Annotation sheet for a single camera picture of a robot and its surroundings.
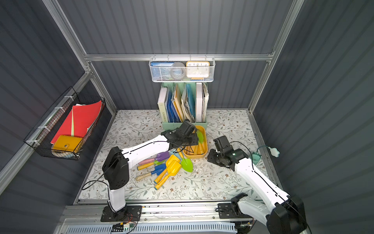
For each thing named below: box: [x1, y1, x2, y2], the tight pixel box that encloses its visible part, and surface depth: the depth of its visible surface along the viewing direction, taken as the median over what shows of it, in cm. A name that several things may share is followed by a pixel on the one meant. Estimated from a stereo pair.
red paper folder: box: [50, 100, 102, 144], surface depth 75 cm
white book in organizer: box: [157, 86, 169, 123], surface depth 95 cm
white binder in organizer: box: [195, 82, 203, 123], surface depth 100 cm
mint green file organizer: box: [161, 82, 208, 131], surface depth 101 cm
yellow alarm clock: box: [186, 60, 211, 80], surface depth 90 cm
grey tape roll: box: [170, 61, 187, 80], surface depth 90 cm
